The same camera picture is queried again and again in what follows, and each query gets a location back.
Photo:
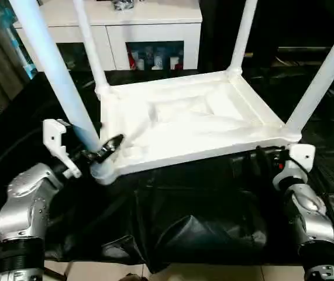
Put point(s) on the white plastic table top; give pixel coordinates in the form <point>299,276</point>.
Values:
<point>184,123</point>

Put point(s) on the white plastic table leg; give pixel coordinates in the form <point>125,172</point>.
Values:
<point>318,82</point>
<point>55,67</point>
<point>244,35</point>
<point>92,44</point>

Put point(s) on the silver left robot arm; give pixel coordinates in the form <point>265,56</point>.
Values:
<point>20,205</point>

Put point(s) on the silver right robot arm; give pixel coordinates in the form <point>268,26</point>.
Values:
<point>316,225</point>

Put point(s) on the black mat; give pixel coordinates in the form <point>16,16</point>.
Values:
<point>213,199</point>

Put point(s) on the red bottle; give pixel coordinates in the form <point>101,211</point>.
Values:
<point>131,63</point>

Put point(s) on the light blue plastic rack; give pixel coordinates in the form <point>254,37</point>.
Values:
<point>29,70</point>

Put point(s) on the dark low bench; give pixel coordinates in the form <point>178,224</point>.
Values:
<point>301,48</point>

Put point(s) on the dark rounded robot torso part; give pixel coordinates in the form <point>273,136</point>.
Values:
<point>133,277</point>

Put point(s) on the white glass-door cabinet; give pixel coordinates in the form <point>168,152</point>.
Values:
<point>143,20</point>

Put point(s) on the black speaker with gold label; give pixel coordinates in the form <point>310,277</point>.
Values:
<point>286,23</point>

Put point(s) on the clear glass jar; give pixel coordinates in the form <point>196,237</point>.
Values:
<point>123,4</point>

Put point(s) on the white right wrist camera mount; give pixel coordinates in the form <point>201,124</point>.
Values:
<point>301,152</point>

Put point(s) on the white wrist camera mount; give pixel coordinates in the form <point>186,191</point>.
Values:
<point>301,152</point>
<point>52,131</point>

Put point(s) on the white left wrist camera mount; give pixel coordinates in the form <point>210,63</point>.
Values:
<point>52,131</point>

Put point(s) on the black folding table frame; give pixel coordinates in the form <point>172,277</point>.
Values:
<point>54,272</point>

